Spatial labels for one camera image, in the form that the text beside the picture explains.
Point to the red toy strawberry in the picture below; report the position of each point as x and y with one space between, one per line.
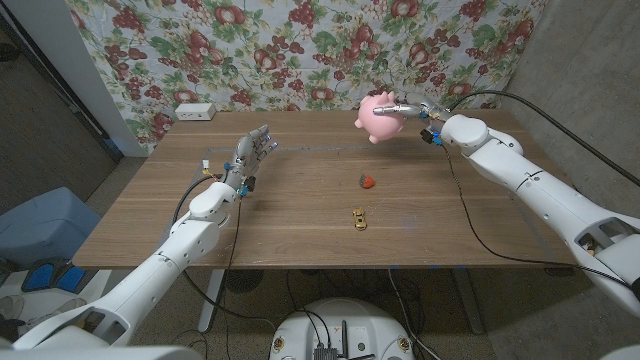
367 182

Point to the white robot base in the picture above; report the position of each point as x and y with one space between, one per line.
345 325

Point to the round black floor fan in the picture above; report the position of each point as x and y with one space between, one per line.
243 280

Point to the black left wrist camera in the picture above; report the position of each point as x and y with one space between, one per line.
248 185

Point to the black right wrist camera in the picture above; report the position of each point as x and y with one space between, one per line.
430 136

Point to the white sneaker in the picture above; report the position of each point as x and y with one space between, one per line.
55 309

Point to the floral fruit print backdrop cloth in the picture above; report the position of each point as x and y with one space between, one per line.
250 50

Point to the blue plastic bin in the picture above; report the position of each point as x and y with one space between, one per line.
45 225

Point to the yellow toy car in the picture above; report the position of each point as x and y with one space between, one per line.
359 219

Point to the blue foot pedal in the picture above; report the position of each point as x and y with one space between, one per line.
38 277
70 279

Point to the white power strip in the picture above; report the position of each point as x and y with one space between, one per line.
195 111

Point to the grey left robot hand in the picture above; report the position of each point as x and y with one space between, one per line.
248 152

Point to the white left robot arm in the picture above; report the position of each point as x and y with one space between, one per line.
170 257

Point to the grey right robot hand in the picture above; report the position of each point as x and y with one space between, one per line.
425 107

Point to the white table leg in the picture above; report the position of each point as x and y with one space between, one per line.
211 300

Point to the pink plastic piggy bank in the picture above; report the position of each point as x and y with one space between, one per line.
380 129

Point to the grey table leg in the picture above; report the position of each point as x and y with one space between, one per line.
469 300

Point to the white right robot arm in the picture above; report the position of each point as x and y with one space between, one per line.
540 190

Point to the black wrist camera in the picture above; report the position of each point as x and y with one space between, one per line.
430 136
248 185

